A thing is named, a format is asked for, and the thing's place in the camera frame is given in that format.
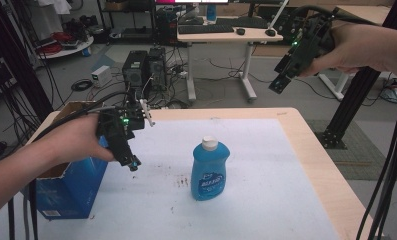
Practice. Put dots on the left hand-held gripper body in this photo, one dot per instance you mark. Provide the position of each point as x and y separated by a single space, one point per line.
116 125

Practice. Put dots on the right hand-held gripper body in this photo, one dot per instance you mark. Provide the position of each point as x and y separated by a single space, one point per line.
311 36

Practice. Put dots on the blue cardboard box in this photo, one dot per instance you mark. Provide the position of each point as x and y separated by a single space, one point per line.
69 190

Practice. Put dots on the blue detergent bottle white cap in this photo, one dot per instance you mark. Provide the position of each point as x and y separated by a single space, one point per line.
208 170

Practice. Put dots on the person's left hand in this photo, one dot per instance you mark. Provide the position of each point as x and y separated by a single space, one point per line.
77 140

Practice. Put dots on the person's right hand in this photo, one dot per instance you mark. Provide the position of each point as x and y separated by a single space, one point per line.
356 48

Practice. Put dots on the black computer mouse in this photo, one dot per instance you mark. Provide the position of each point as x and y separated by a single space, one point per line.
240 31
270 32

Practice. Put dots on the small white box device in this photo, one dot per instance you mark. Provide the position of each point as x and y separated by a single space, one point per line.
101 76

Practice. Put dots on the black keyboard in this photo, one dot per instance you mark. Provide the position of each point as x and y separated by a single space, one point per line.
246 22
206 29

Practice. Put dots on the black computer tower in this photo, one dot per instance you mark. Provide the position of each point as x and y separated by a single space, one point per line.
135 68
157 66

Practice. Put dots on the white-legged wooden desk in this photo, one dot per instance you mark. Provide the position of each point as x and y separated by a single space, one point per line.
226 36

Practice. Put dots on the round white table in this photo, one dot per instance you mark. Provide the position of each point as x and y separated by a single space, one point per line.
67 50

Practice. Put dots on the small blue bottle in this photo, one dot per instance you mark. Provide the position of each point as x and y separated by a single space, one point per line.
211 12

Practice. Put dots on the white table mat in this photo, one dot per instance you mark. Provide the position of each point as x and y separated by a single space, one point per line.
252 186

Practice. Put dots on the dark floor mat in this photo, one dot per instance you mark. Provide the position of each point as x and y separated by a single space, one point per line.
362 153

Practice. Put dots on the black aluminium frame post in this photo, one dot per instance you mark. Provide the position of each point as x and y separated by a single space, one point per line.
356 96
9 53

